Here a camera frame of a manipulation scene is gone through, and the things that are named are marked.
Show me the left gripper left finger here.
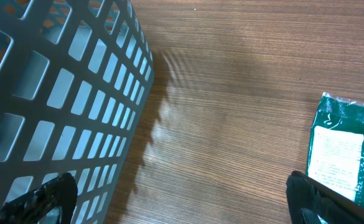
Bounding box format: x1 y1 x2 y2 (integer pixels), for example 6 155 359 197
0 172 78 224

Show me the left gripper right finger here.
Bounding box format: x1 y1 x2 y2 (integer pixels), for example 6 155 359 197
286 170 364 224

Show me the green 3M package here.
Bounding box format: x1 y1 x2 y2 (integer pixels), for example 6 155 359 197
306 92 364 208

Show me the grey plastic mesh basket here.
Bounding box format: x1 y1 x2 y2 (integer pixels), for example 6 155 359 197
0 0 154 223

